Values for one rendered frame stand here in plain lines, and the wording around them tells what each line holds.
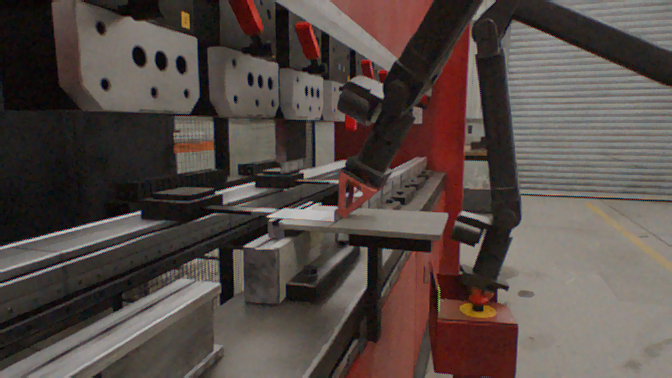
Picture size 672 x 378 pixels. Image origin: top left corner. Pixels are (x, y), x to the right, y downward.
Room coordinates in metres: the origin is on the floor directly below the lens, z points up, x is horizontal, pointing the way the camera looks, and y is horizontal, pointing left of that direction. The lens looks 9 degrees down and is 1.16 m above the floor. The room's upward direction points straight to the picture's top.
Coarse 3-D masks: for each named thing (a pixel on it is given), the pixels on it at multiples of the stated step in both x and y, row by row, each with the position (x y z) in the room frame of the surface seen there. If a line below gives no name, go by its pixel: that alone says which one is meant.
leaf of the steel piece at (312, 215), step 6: (300, 210) 0.85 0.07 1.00; (306, 210) 0.85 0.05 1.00; (312, 210) 0.85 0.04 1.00; (318, 210) 0.85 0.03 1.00; (336, 210) 0.76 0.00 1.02; (288, 216) 0.79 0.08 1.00; (294, 216) 0.79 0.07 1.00; (300, 216) 0.79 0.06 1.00; (306, 216) 0.79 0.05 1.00; (312, 216) 0.79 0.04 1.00; (318, 216) 0.79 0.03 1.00; (324, 216) 0.79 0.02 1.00; (330, 216) 0.79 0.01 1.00; (336, 216) 0.76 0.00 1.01; (342, 216) 0.79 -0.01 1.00
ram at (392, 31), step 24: (288, 0) 0.73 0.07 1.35; (336, 0) 0.96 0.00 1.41; (360, 0) 1.15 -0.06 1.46; (384, 0) 1.42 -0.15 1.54; (408, 0) 1.88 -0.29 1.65; (432, 0) 2.72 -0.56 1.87; (336, 24) 0.96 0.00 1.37; (360, 24) 1.15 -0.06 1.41; (384, 24) 1.43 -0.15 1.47; (408, 24) 1.89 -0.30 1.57; (360, 48) 1.15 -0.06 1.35
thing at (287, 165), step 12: (276, 120) 0.79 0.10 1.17; (288, 120) 0.79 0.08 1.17; (300, 120) 0.85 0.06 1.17; (276, 132) 0.79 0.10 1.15; (288, 132) 0.79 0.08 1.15; (300, 132) 0.85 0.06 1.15; (276, 144) 0.79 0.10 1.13; (288, 144) 0.79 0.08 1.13; (300, 144) 0.85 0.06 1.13; (276, 156) 0.79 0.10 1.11; (288, 156) 0.79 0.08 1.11; (300, 156) 0.85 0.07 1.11; (288, 168) 0.81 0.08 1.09; (300, 168) 0.87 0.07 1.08
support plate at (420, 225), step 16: (320, 208) 0.88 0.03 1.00; (368, 208) 0.88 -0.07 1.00; (288, 224) 0.74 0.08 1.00; (304, 224) 0.73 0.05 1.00; (320, 224) 0.73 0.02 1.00; (336, 224) 0.73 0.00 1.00; (352, 224) 0.73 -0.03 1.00; (368, 224) 0.73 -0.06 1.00; (384, 224) 0.73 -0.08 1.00; (400, 224) 0.73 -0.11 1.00; (416, 224) 0.73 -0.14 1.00; (432, 224) 0.73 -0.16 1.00; (432, 240) 0.67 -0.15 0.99
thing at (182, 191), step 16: (160, 192) 0.86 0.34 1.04; (176, 192) 0.86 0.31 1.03; (192, 192) 0.86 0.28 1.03; (208, 192) 0.90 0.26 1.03; (144, 208) 0.85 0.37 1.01; (160, 208) 0.84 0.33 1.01; (176, 208) 0.83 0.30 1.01; (192, 208) 0.83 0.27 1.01; (208, 208) 0.86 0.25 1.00; (224, 208) 0.85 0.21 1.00; (240, 208) 0.85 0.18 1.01; (256, 208) 0.85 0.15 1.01; (272, 208) 0.85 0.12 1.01
